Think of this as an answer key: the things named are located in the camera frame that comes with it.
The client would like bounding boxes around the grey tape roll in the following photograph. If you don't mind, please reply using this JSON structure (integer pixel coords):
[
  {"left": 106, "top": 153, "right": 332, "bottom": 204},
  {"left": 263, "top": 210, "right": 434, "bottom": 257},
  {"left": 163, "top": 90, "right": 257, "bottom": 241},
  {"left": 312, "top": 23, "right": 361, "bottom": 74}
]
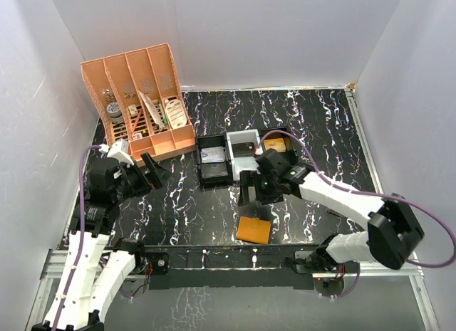
[{"left": 106, "top": 102, "right": 124, "bottom": 125}]

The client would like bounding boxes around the right black card bin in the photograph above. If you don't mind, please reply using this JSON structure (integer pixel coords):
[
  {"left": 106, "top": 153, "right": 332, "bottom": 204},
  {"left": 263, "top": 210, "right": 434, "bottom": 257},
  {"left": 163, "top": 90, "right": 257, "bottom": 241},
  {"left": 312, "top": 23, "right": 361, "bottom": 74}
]
[{"left": 263, "top": 132, "right": 299, "bottom": 165}]

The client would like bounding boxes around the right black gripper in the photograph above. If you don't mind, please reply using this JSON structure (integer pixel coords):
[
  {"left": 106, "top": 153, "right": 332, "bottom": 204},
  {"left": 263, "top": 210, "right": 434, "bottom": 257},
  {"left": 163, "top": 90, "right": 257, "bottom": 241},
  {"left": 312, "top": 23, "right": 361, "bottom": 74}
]
[{"left": 237, "top": 170, "right": 282, "bottom": 206}]

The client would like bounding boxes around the white paper leaflet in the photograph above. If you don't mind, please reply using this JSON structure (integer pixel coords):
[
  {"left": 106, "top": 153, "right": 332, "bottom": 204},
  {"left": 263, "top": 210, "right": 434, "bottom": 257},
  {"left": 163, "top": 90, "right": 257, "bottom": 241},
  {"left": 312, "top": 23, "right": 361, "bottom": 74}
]
[{"left": 139, "top": 92, "right": 165, "bottom": 130}]

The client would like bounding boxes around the silver credit card stack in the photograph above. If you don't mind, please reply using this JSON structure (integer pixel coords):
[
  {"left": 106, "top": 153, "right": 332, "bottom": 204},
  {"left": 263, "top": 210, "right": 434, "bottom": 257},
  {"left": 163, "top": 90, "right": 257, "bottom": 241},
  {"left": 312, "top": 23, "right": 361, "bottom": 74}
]
[{"left": 200, "top": 147, "right": 226, "bottom": 164}]

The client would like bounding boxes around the orange leather card holder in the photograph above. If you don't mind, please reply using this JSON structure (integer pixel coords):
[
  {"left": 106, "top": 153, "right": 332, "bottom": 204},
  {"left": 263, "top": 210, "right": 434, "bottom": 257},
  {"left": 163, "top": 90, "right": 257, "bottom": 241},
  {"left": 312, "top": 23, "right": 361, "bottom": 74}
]
[{"left": 237, "top": 216, "right": 271, "bottom": 245}]

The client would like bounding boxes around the white middle card bin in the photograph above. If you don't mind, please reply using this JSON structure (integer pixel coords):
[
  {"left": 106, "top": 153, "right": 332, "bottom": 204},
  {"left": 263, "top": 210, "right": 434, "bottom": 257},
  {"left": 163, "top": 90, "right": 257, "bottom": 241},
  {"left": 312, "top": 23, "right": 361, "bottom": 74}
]
[{"left": 226, "top": 129, "right": 264, "bottom": 182}]

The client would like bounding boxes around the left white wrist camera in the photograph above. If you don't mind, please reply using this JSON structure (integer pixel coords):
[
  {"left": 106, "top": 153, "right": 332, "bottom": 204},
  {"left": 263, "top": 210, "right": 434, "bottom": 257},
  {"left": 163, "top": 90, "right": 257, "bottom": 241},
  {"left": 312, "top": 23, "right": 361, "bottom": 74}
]
[{"left": 99, "top": 139, "right": 134, "bottom": 165}]

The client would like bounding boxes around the black credit card stack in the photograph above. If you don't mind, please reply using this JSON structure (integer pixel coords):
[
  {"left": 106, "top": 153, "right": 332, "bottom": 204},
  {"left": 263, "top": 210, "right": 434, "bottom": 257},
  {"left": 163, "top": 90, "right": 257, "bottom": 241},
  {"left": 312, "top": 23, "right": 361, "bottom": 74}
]
[{"left": 232, "top": 142, "right": 256, "bottom": 157}]

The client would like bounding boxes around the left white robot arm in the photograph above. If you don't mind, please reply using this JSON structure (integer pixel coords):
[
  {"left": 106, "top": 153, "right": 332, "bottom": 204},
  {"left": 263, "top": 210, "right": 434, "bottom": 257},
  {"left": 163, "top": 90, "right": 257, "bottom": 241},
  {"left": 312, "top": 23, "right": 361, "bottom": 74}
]
[{"left": 32, "top": 149, "right": 170, "bottom": 330}]

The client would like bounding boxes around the aluminium table frame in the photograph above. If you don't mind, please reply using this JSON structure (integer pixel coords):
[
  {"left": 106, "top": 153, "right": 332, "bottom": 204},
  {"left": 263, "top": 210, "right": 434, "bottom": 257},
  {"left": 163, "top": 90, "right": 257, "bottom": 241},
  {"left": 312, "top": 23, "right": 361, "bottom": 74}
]
[{"left": 35, "top": 87, "right": 425, "bottom": 330}]

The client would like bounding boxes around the left black card bin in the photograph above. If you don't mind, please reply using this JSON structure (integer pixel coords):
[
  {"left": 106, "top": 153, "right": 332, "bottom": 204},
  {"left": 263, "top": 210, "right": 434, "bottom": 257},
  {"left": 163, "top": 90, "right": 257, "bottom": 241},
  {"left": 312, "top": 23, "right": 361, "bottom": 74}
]
[{"left": 196, "top": 135, "right": 230, "bottom": 188}]

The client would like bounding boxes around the orange pencil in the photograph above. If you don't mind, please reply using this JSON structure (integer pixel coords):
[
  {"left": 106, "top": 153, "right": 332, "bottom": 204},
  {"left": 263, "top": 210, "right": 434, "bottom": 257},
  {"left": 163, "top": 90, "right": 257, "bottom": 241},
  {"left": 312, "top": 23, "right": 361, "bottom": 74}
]
[{"left": 132, "top": 108, "right": 143, "bottom": 132}]

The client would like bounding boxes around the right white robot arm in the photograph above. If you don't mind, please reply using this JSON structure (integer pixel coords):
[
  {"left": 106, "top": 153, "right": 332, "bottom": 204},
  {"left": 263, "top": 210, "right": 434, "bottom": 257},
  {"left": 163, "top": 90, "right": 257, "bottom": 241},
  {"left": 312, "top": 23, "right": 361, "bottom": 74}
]
[{"left": 238, "top": 149, "right": 425, "bottom": 273}]

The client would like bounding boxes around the peach desk file organizer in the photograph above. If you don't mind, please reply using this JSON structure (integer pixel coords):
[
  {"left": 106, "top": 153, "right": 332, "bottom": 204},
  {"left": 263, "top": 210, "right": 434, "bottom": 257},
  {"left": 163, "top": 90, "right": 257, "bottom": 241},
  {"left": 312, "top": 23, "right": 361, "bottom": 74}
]
[{"left": 81, "top": 43, "right": 196, "bottom": 163}]

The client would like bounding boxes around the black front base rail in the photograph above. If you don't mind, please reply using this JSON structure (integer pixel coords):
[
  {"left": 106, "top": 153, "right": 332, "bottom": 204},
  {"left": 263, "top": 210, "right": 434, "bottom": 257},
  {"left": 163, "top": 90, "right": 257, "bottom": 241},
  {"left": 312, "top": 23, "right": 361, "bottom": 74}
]
[{"left": 106, "top": 243, "right": 361, "bottom": 291}]

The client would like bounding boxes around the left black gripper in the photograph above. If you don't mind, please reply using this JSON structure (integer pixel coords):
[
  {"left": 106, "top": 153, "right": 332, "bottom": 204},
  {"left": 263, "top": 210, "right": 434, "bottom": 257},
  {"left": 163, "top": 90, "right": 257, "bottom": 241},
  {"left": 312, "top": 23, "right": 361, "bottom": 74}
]
[{"left": 112, "top": 152, "right": 172, "bottom": 203}]

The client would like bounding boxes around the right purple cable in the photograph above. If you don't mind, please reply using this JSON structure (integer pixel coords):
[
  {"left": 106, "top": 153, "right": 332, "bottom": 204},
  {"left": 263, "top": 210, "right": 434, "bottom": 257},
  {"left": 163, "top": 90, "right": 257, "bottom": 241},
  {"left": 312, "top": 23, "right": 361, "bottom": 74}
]
[{"left": 261, "top": 130, "right": 456, "bottom": 298}]

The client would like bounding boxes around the white labelled package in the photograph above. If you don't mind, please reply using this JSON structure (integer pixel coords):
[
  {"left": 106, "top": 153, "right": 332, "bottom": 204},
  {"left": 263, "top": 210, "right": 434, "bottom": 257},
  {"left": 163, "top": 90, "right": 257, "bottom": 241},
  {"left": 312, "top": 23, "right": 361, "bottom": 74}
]
[{"left": 165, "top": 98, "right": 187, "bottom": 129}]

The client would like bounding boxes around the black card bin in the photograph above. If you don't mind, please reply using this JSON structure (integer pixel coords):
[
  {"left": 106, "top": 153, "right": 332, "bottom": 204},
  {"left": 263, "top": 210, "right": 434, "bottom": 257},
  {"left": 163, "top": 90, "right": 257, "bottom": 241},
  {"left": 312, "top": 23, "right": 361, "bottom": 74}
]
[
  {"left": 196, "top": 135, "right": 230, "bottom": 188},
  {"left": 263, "top": 132, "right": 299, "bottom": 165}
]

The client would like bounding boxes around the gold credit card stack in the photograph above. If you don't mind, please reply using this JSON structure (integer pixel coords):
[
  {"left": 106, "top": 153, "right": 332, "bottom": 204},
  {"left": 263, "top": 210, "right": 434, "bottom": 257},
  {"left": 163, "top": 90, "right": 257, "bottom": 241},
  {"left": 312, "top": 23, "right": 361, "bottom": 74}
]
[{"left": 264, "top": 137, "right": 287, "bottom": 153}]

